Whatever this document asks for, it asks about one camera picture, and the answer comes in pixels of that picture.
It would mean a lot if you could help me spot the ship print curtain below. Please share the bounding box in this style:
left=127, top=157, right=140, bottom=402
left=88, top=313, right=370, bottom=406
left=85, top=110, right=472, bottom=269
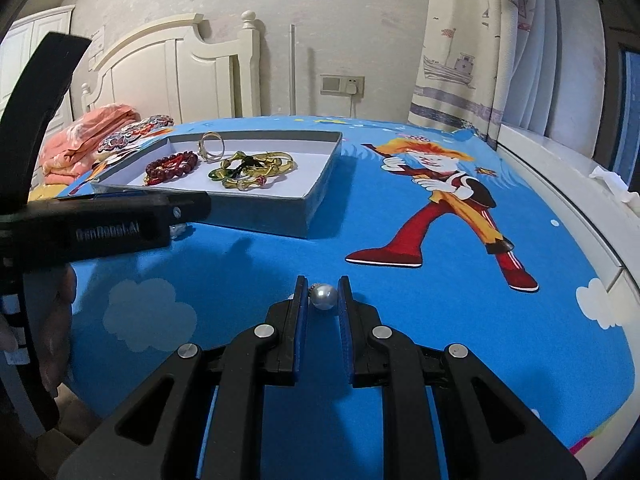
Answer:
left=408, top=0, right=559, bottom=143

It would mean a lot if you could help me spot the black flower ring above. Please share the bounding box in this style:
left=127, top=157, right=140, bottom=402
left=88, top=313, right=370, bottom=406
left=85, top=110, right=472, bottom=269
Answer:
left=196, top=131, right=227, bottom=164

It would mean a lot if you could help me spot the folded pink blanket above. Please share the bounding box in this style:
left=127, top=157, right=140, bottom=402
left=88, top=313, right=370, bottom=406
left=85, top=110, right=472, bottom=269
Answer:
left=38, top=103, right=140, bottom=184

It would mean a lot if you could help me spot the red bead bracelet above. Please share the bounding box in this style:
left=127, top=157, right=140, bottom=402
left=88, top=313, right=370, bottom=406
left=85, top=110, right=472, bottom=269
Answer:
left=143, top=148, right=201, bottom=188

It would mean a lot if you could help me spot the blue cartoon tablecloth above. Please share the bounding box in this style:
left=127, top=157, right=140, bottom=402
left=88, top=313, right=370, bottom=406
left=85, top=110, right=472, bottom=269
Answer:
left=60, top=115, right=637, bottom=480

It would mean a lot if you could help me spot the wall socket plate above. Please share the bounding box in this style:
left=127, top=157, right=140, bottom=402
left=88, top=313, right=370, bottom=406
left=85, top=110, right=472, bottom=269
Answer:
left=320, top=75, right=364, bottom=96

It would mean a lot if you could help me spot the white crumpled tissue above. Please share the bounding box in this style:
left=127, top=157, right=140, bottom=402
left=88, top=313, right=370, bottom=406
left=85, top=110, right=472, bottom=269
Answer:
left=589, top=166, right=639, bottom=207

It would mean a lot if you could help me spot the yellow floral bedsheet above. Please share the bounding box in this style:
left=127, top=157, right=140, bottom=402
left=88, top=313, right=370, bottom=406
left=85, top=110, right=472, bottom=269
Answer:
left=28, top=184, right=67, bottom=202

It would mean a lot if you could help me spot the gold bangle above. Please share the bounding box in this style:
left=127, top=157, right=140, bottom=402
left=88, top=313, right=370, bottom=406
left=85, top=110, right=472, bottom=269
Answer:
left=250, top=152, right=297, bottom=179

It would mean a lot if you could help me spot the white wardrobe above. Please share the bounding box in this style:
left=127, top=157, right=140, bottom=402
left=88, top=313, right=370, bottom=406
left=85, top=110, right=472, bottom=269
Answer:
left=0, top=4, right=76, bottom=137

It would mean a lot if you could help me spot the white plug and cable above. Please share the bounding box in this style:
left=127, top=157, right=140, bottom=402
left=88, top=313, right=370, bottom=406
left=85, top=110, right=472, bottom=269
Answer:
left=345, top=80, right=362, bottom=120

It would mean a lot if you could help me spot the white window sill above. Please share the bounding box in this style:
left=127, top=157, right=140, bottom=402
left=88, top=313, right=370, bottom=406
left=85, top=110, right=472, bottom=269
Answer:
left=480, top=125, right=639, bottom=479

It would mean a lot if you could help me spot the white pearl earring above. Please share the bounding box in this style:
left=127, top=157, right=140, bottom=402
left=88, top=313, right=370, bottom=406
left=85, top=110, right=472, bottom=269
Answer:
left=308, top=283, right=338, bottom=311

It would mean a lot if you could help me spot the pink knot jade pendant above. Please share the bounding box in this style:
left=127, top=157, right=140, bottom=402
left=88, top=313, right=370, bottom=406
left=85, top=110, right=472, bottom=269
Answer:
left=169, top=223, right=188, bottom=240

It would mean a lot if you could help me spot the grey jewelry tray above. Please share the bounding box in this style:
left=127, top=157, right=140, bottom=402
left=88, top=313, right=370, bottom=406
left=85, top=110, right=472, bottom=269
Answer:
left=91, top=130, right=342, bottom=238

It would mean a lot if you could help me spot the green gem pendant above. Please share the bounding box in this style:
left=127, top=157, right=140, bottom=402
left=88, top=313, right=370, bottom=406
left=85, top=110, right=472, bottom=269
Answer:
left=208, top=152, right=262, bottom=181

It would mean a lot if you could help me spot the patterned round cushion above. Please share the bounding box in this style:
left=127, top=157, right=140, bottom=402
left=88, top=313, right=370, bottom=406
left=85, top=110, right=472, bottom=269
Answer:
left=96, top=115, right=174, bottom=154

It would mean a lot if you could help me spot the dark window frame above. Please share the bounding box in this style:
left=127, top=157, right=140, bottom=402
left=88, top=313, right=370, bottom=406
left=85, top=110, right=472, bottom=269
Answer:
left=593, top=0, right=639, bottom=191

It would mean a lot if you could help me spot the gold bamboo bracelet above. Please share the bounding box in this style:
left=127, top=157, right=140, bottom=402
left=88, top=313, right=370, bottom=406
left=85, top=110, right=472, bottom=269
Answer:
left=219, top=150, right=298, bottom=192

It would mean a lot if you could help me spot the person's left hand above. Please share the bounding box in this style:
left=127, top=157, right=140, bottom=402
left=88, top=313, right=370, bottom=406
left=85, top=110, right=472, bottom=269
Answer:
left=25, top=264, right=77, bottom=396

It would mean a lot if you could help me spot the cream bed headboard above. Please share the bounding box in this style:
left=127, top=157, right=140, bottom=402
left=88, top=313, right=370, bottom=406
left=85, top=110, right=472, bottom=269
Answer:
left=81, top=10, right=262, bottom=124

